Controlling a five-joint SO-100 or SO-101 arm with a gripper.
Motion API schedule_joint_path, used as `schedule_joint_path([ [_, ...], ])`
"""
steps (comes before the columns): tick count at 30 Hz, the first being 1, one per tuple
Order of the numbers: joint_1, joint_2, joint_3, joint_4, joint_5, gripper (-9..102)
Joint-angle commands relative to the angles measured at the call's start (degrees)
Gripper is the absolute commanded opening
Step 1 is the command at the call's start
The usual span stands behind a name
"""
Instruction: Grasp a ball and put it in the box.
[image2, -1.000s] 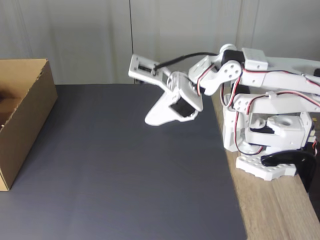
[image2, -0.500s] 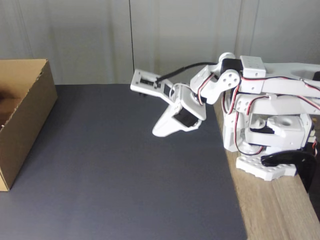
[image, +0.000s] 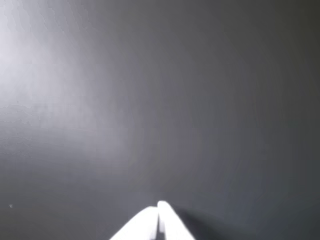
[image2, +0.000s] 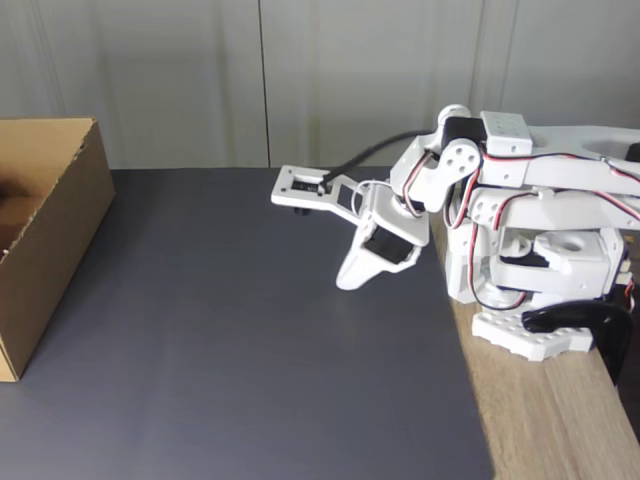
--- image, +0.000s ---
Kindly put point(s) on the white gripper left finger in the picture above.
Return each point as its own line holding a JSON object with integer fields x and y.
{"x": 142, "y": 225}

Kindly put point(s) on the black table mat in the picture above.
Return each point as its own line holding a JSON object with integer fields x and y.
{"x": 200, "y": 100}

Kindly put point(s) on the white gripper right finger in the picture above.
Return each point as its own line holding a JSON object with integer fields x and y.
{"x": 172, "y": 222}

